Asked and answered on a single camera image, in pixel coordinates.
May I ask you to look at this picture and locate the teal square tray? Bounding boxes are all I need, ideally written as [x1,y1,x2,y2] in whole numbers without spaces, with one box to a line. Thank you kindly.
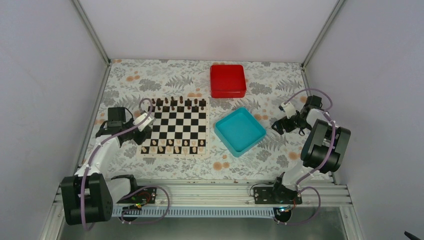
[214,107,267,158]

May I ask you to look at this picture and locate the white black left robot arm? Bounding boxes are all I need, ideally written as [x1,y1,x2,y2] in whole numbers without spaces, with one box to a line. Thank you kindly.
[60,107,155,227]

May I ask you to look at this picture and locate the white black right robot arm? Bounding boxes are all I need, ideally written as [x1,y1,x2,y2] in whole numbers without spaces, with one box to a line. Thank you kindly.
[270,95,351,204]

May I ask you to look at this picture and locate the black white chessboard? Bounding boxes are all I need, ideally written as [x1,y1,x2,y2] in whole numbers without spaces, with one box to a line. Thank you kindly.
[137,96,210,158]

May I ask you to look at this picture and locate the floral patterned table mat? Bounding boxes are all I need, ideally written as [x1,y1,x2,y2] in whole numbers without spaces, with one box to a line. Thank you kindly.
[93,59,307,181]

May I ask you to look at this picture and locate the red square box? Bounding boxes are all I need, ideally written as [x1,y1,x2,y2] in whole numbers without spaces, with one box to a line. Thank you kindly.
[210,64,247,99]

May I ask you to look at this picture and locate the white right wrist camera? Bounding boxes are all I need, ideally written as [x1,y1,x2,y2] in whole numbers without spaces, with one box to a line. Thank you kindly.
[279,101,297,119]

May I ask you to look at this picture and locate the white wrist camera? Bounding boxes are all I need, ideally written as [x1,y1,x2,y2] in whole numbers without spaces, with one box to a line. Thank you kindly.
[279,101,297,119]
[133,112,156,132]

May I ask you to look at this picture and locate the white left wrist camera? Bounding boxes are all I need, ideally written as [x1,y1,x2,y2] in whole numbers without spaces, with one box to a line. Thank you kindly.
[133,112,156,132]

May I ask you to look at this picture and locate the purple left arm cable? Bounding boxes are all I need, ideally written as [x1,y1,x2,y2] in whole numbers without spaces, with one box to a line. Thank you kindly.
[80,97,170,232]

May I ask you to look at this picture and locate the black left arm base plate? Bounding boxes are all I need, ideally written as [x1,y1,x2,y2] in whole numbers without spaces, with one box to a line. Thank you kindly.
[117,187,157,205]

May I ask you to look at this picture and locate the aluminium front rail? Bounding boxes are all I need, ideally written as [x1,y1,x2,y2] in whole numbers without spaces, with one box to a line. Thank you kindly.
[52,180,353,218]

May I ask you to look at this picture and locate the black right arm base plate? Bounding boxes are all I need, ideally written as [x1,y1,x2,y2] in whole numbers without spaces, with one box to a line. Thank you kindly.
[252,186,303,205]

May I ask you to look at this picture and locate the aluminium corner frame post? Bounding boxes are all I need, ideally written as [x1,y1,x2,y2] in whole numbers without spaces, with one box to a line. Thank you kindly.
[70,0,111,66]

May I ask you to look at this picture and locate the aluminium right frame post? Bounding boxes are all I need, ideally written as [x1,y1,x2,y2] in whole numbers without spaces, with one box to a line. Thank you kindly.
[301,0,346,71]

